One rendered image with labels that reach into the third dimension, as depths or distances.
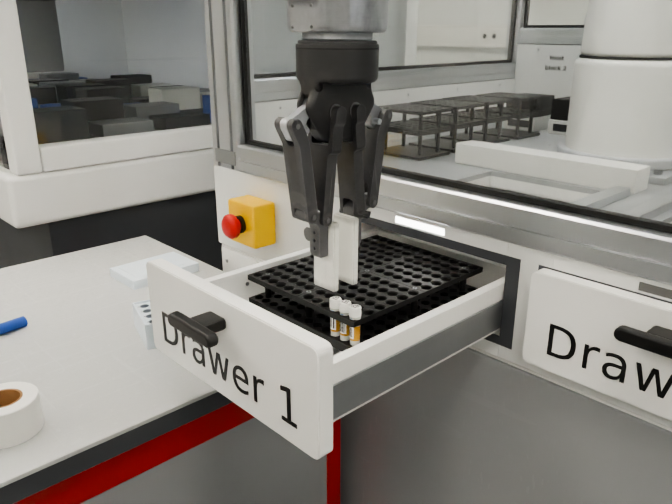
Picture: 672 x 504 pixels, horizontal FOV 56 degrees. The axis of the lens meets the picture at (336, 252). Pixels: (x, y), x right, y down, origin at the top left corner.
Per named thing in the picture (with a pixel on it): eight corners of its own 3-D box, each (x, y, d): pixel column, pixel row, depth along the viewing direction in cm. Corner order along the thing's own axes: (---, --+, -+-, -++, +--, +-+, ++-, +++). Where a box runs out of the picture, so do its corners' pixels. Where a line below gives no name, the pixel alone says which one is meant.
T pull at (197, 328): (208, 351, 57) (207, 337, 56) (167, 324, 62) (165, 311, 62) (241, 338, 59) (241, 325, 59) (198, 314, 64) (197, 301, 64)
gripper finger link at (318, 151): (348, 106, 57) (337, 105, 56) (337, 227, 59) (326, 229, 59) (319, 103, 59) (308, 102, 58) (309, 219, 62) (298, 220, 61)
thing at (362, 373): (321, 431, 56) (321, 371, 54) (174, 336, 74) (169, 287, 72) (548, 304, 82) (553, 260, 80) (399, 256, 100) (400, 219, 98)
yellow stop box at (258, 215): (251, 251, 100) (249, 207, 98) (226, 240, 105) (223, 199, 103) (277, 244, 104) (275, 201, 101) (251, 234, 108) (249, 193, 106)
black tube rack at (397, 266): (353, 379, 64) (353, 321, 62) (250, 324, 76) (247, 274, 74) (478, 315, 79) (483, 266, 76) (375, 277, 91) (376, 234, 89)
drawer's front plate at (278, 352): (319, 463, 55) (318, 350, 51) (154, 347, 74) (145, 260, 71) (334, 454, 56) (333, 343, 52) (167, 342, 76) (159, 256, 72)
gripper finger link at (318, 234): (329, 205, 60) (305, 211, 58) (328, 256, 61) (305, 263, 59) (318, 202, 61) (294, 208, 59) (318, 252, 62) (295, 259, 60)
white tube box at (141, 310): (147, 350, 86) (144, 325, 85) (134, 326, 93) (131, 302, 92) (234, 330, 91) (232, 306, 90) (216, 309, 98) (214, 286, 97)
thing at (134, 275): (134, 290, 106) (133, 281, 105) (110, 276, 111) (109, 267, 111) (199, 271, 114) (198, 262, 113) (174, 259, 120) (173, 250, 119)
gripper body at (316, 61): (342, 36, 62) (341, 132, 65) (273, 36, 56) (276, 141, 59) (400, 37, 57) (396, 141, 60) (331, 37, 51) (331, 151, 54)
